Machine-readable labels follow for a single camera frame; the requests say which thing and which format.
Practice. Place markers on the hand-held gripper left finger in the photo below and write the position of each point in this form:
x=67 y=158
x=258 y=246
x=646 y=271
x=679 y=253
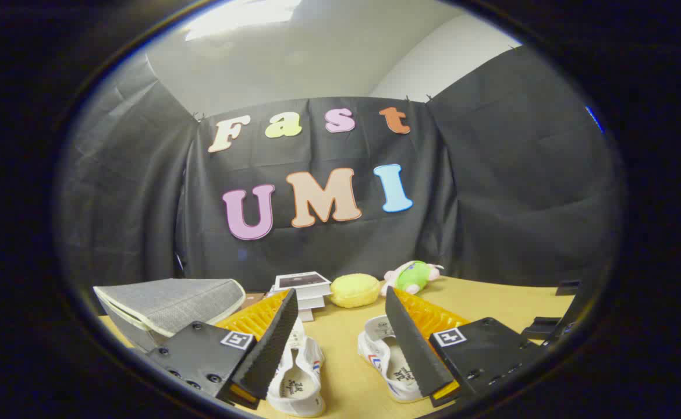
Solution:
x=270 y=349

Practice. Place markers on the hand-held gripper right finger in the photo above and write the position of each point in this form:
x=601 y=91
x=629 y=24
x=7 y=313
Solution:
x=416 y=349

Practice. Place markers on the white canvas shoe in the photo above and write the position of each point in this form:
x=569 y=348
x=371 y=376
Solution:
x=375 y=343
x=302 y=384

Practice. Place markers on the grey fabric storage box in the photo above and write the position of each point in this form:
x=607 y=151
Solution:
x=171 y=302

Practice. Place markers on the thick white book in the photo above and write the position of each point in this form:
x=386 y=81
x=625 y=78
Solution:
x=310 y=308
x=311 y=294

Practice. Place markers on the pink and green plush toy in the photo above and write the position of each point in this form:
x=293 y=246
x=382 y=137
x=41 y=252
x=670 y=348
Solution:
x=413 y=276

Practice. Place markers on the white book with portrait cover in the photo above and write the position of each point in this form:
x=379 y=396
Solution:
x=302 y=280

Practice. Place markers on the yellow plush toy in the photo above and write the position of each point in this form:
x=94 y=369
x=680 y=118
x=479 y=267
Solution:
x=355 y=291

